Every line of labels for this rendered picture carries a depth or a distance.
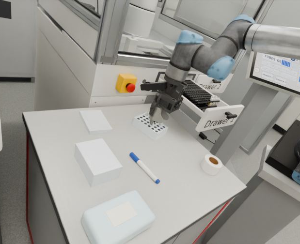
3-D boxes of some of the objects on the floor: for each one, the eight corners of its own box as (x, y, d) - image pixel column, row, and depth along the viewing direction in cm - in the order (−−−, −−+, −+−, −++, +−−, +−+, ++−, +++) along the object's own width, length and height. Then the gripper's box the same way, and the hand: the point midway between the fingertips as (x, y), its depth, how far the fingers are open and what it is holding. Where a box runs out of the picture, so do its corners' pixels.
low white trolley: (172, 273, 116) (247, 186, 77) (55, 368, 76) (86, 291, 37) (122, 191, 149) (156, 102, 110) (23, 229, 110) (22, 111, 71)
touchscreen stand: (242, 194, 188) (326, 98, 136) (197, 182, 182) (267, 77, 129) (226, 157, 231) (286, 73, 178) (189, 146, 224) (240, 56, 172)
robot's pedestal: (242, 248, 142) (323, 175, 103) (233, 290, 118) (335, 215, 79) (203, 219, 152) (265, 142, 113) (188, 252, 128) (260, 169, 89)
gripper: (180, 86, 67) (158, 136, 78) (192, 82, 74) (170, 128, 85) (159, 74, 70) (141, 124, 81) (172, 71, 77) (154, 117, 88)
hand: (151, 120), depth 83 cm, fingers closed, pressing on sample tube
